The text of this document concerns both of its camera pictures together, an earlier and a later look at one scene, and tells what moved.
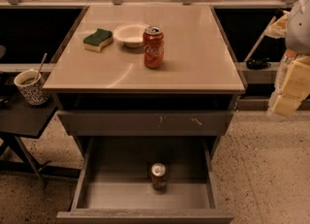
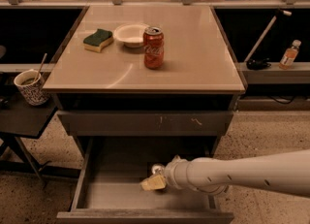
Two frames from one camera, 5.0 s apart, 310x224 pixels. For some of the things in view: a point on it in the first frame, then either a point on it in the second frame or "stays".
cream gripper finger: x=296 y=82 -> x=153 y=183
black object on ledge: x=258 y=63 stays
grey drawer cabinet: x=153 y=87 stays
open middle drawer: x=145 y=179 stays
